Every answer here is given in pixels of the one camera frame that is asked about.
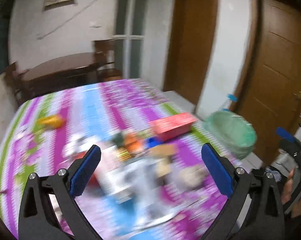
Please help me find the white wall cable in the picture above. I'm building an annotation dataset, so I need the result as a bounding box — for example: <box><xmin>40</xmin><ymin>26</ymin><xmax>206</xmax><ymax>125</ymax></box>
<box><xmin>36</xmin><ymin>0</ymin><xmax>116</xmax><ymax>41</ymax></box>

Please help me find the floral striped tablecloth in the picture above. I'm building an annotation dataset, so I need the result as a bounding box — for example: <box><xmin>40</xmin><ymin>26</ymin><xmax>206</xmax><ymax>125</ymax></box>
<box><xmin>0</xmin><ymin>79</ymin><xmax>241</xmax><ymax>239</ymax></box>

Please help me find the brown wooden door middle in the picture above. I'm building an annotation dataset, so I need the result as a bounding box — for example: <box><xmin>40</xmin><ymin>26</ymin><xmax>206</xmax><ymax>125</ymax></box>
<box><xmin>163</xmin><ymin>0</ymin><xmax>218</xmax><ymax>105</ymax></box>

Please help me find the wooden chair at left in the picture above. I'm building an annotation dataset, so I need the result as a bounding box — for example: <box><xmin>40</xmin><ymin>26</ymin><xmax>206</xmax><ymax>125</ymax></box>
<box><xmin>5</xmin><ymin>62</ymin><xmax>25</xmax><ymax>106</ymax></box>

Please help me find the wooden chair behind table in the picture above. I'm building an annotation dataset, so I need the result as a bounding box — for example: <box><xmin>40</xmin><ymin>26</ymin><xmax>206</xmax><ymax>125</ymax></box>
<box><xmin>92</xmin><ymin>39</ymin><xmax>123</xmax><ymax>82</ymax></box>

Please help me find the glass panel door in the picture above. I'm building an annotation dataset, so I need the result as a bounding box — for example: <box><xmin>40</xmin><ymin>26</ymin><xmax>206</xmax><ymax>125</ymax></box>
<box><xmin>113</xmin><ymin>0</ymin><xmax>148</xmax><ymax>79</ymax></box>

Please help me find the person's right hand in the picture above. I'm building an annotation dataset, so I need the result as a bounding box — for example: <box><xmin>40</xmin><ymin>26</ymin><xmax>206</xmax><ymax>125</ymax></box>
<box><xmin>282</xmin><ymin>170</ymin><xmax>301</xmax><ymax>218</ymax></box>

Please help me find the blue bottle cap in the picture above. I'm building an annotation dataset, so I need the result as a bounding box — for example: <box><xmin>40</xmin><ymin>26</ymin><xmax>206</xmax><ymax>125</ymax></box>
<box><xmin>146</xmin><ymin>137</ymin><xmax>163</xmax><ymax>149</ymax></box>

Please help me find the brown wooden door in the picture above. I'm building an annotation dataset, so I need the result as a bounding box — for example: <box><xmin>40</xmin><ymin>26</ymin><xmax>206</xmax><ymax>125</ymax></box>
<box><xmin>232</xmin><ymin>0</ymin><xmax>301</xmax><ymax>165</ymax></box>
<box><xmin>163</xmin><ymin>0</ymin><xmax>218</xmax><ymax>105</ymax></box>

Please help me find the red tissue pack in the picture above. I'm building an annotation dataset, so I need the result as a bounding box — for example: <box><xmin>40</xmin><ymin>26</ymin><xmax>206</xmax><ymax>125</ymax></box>
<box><xmin>150</xmin><ymin>112</ymin><xmax>197</xmax><ymax>142</ymax></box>

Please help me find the yellow snack wrapper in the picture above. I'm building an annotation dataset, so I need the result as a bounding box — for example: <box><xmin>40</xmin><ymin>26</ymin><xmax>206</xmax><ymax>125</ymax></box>
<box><xmin>37</xmin><ymin>114</ymin><xmax>66</xmax><ymax>129</ymax></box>

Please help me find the brown wooden door right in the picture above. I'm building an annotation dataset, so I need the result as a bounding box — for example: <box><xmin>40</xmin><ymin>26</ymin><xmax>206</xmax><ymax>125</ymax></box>
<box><xmin>232</xmin><ymin>0</ymin><xmax>301</xmax><ymax>165</ymax></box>

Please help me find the dark wooden dining table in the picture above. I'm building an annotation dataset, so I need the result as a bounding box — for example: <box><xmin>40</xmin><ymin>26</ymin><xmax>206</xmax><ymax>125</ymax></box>
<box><xmin>21</xmin><ymin>53</ymin><xmax>105</xmax><ymax>99</ymax></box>

